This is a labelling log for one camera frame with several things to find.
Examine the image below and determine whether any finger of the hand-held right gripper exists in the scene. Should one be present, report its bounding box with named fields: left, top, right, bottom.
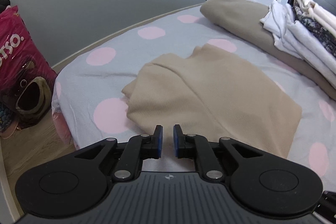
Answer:
left=315, top=190, right=336, bottom=224

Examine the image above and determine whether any cream folded garment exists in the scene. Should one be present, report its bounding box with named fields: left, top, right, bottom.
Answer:
left=293, top=0, right=336, bottom=39

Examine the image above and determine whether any stack of folded clothes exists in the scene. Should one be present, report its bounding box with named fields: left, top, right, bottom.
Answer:
left=199, top=0, right=336, bottom=101

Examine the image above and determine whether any dark floral folded garment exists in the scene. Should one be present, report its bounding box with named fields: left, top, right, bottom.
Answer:
left=291, top=4, right=336, bottom=50

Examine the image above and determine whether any beige sweater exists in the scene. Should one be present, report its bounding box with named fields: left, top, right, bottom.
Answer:
left=121, top=43, right=302, bottom=159

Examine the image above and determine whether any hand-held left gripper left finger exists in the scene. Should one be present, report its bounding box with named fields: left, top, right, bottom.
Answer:
left=74, top=124, right=163, bottom=182

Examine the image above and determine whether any blue patterned bag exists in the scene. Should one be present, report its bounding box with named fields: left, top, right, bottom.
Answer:
left=0, top=102, right=15, bottom=135

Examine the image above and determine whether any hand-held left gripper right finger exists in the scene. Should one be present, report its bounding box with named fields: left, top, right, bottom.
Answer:
left=173, top=124, right=264, bottom=182

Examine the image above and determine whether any white folded garment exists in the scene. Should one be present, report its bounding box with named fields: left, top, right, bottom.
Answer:
left=259, top=0, right=336, bottom=92

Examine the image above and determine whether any pink printed bag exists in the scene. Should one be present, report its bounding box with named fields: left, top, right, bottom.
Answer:
left=0, top=5, right=58, bottom=98

